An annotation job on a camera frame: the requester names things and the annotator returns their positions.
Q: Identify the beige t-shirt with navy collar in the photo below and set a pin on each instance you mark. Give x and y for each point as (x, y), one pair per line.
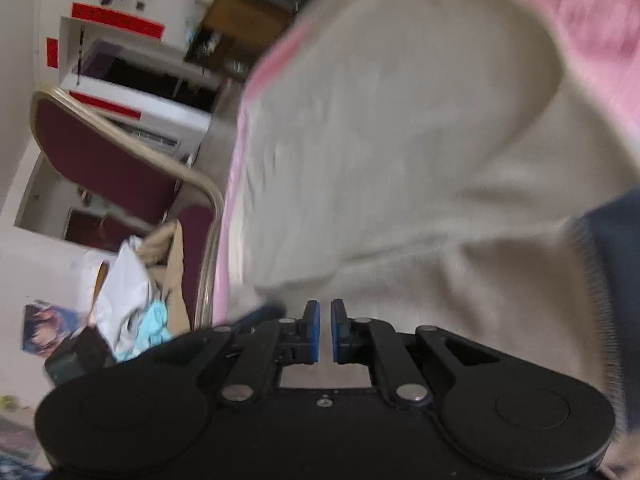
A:
(400, 160)

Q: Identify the long red door banner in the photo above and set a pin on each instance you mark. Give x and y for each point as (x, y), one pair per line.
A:
(115, 21)

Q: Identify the maroon chair with gold frame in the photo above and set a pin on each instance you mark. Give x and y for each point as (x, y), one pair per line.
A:
(110, 160)

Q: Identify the dark bag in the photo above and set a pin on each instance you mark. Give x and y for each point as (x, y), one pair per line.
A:
(75, 360)

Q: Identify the light blue garment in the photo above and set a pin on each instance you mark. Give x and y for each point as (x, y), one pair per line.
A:
(155, 325)

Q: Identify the white garment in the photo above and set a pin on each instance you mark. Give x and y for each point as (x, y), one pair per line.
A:
(125, 285)

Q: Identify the wall poster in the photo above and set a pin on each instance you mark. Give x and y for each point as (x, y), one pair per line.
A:
(45, 327)

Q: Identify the small red door banner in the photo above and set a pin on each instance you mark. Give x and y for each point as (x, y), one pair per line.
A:
(52, 52)

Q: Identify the wooden cabinet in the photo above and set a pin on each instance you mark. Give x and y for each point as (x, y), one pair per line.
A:
(245, 15)

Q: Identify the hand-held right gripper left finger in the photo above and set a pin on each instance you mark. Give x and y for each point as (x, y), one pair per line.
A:
(312, 330)

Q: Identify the tan garment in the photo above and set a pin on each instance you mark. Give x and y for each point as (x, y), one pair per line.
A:
(172, 280)

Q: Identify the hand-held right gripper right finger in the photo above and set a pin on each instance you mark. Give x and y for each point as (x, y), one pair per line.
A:
(338, 330)

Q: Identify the pink printed blanket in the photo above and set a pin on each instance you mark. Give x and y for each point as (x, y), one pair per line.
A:
(610, 35)

